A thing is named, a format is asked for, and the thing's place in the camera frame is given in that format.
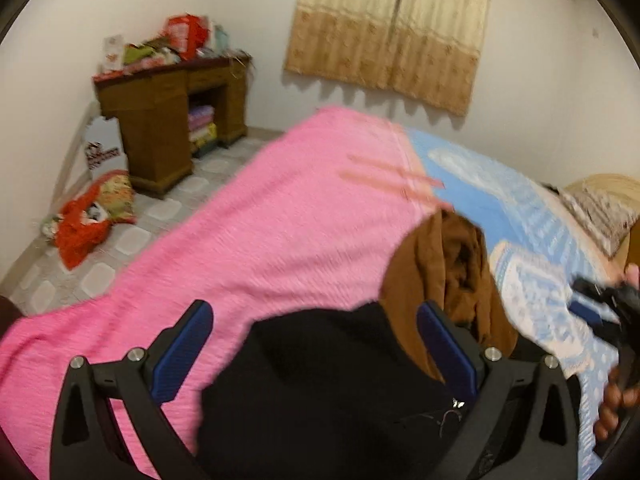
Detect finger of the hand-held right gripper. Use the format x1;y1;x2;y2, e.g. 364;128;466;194
569;301;622;347
571;277;612;307

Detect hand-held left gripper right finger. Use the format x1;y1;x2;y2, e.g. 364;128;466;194
416;301;581;480

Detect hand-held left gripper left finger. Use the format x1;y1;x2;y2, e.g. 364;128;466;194
49;299;215;480

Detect brown garment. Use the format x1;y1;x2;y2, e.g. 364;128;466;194
379;207;521;386

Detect black garment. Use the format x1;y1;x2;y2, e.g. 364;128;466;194
195;302;581;480

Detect person's right hand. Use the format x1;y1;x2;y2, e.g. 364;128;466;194
593;264;640;445

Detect grey patterned pillow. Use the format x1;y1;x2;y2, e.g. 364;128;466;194
561;185;640;259

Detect beige wooden headboard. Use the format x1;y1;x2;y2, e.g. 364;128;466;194
570;174;640;272

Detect blue patterned bedsheet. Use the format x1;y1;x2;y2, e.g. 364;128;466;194
402;127;632;480

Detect pink blanket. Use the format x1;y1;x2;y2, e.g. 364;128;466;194
0;106;453;480

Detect red cloth pile on floor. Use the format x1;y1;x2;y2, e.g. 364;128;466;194
53;195;114;271

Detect white printed bag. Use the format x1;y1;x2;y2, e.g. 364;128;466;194
82;116;129;181

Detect stack of folded cloths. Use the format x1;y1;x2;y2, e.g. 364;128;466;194
187;105;219;149

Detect wooden desk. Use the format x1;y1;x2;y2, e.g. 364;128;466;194
92;54;250;200

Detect green packets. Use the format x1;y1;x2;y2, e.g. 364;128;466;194
122;39;182;67

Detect white printed card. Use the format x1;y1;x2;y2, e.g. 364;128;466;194
101;35;126;74

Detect white and teal packets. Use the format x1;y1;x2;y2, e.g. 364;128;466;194
206;24;232;57

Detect beige patterned curtain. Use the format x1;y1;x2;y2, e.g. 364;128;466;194
284;0;493;117

